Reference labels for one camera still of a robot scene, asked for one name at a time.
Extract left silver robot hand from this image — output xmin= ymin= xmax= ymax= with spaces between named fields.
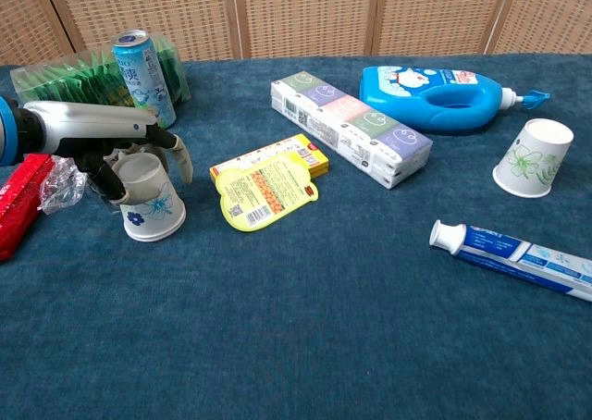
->
xmin=18 ymin=100 xmax=194 ymax=208

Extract white paper cup green flowers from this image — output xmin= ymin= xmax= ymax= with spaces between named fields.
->
xmin=491 ymin=117 xmax=575 ymax=199

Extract clear box green sachets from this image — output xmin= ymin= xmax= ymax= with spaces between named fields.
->
xmin=9 ymin=33 xmax=191 ymax=116

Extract crumpled clear plastic bag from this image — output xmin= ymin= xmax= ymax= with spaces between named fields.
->
xmin=38 ymin=154 xmax=90 ymax=216

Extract light blue drink can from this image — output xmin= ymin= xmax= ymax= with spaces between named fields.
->
xmin=112 ymin=29 xmax=178 ymax=130

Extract red snack package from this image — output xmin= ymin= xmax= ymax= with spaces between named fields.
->
xmin=0 ymin=154 xmax=56 ymax=263

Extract flat yellow cardboard box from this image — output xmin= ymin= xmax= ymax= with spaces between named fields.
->
xmin=209 ymin=133 xmax=330 ymax=194

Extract yellow snack pouch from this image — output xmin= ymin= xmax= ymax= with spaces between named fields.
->
xmin=215 ymin=152 xmax=321 ymax=233

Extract wicker folding screen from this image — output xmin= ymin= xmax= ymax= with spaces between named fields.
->
xmin=0 ymin=0 xmax=592 ymax=66

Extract pastel tissue multipack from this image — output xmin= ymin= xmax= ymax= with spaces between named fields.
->
xmin=270 ymin=70 xmax=434 ymax=191

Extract dark blue table cloth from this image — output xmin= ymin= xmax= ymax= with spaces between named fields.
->
xmin=0 ymin=53 xmax=592 ymax=420

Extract blue detergent bottle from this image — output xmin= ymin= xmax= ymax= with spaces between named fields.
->
xmin=359 ymin=65 xmax=551 ymax=135

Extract blue white toothpaste tube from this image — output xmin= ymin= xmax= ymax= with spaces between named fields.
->
xmin=428 ymin=218 xmax=592 ymax=303

